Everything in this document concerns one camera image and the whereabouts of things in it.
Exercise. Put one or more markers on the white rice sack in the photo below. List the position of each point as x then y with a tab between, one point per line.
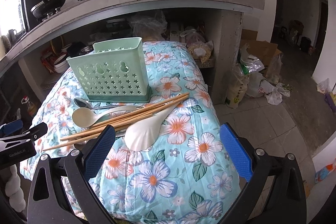
237	87

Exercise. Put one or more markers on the cardboard box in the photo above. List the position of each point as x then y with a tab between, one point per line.
265	51

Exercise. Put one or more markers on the small black wok with lid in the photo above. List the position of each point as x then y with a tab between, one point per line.
45	7

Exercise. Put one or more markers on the white gloved left hand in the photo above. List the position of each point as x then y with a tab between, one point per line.
14	191

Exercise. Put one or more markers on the floral light blue quilt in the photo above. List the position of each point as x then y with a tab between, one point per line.
186	176

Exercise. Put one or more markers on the beige plastic spoon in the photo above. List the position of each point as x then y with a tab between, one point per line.
84	117

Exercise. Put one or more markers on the steel metal spoon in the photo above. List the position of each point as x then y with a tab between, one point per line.
80	102

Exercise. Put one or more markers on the bag of dried beans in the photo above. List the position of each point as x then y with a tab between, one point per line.
201	51

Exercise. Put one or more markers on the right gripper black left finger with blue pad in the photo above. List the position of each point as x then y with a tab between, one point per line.
48	202

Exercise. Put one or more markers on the mint green utensil holder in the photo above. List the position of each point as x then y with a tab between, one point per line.
114	72

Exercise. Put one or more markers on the stacked white bowls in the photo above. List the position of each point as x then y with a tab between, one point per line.
61	64

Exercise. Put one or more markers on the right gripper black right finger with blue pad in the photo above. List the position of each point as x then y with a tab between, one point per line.
286	201

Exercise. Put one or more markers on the white rice paddle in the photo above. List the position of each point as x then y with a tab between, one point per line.
142	134

